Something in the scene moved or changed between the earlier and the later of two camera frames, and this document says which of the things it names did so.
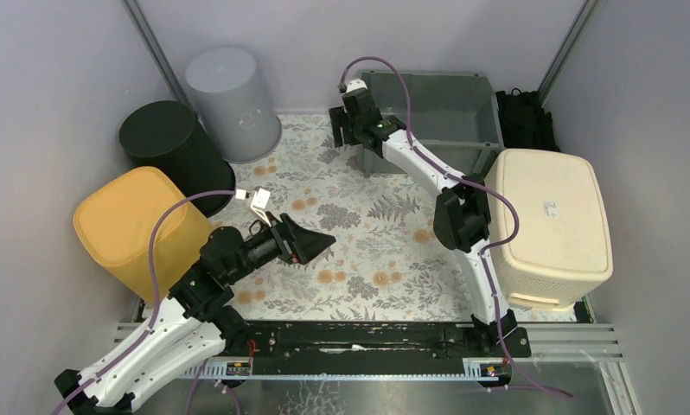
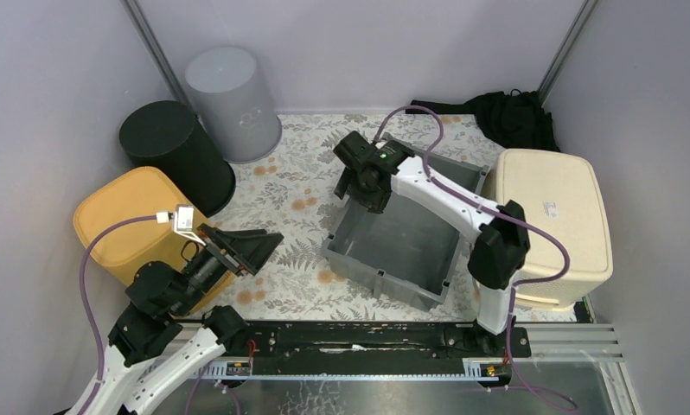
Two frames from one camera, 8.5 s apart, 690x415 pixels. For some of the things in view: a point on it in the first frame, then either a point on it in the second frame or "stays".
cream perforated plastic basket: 563,251 stays
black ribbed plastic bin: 165,135 stays
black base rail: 372,340 stays
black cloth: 524,124 stays
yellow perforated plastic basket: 113,227 stays
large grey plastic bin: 227,96 stays
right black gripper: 338,118 → 376,202
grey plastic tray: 454,116 → 412,252
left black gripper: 287,242 → 224,252
